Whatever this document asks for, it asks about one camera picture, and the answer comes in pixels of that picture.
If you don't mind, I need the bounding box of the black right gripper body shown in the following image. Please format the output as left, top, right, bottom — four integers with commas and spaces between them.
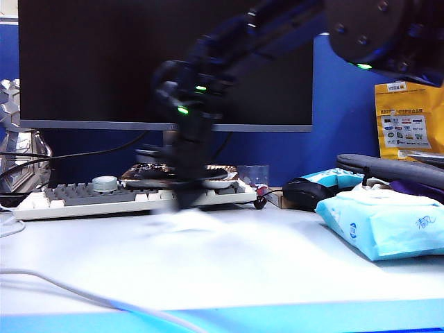
135, 117, 240, 194

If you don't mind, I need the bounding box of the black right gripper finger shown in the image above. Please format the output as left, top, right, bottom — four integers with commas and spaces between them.
189, 190, 208, 209
173, 190, 191, 212

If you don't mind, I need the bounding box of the white wet wipe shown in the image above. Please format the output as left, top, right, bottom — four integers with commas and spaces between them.
138, 207, 244, 240

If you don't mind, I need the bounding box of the gold foil cherry tray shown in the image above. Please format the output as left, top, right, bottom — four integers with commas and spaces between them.
119, 162, 240, 190

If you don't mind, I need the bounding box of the light blue wet wipes pack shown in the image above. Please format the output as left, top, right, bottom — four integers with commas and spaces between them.
314, 189, 444, 262

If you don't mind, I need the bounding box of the silver monitor stand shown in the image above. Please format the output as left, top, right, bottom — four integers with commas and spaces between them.
162, 130, 180, 164

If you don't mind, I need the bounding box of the clear plastic cup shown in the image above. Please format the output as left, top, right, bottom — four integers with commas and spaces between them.
237, 164, 270, 190

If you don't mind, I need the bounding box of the translucent tape roll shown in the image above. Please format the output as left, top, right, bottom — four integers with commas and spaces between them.
92, 176, 119, 194

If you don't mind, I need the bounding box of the small cardboard box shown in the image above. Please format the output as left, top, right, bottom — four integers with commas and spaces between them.
268, 189, 289, 209

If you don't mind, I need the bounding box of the white and grey keyboard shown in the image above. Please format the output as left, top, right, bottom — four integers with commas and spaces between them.
12, 180, 257, 221

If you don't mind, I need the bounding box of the black computer mouse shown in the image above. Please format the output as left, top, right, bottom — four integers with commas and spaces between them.
281, 177, 339, 212

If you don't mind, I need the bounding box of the small blue tissue pack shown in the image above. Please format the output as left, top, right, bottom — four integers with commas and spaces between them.
300, 167, 365, 190

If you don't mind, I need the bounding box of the black computer monitor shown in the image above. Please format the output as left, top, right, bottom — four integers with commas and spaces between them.
17, 0, 315, 133

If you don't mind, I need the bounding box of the silver robot figurine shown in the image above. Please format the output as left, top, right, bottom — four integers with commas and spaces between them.
0, 78, 53, 194

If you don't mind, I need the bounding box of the grey fabric pouch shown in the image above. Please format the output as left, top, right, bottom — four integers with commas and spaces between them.
335, 153, 444, 191

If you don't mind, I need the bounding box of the yellow printed bag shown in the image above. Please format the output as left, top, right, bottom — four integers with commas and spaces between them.
374, 81, 444, 161

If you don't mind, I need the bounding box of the purple cloth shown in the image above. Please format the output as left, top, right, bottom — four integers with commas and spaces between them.
390, 178, 444, 205

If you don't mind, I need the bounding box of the black cable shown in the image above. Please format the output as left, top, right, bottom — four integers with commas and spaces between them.
0, 130, 148, 181
0, 151, 51, 159

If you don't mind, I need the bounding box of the white cable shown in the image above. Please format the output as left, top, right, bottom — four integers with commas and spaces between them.
0, 210, 205, 333

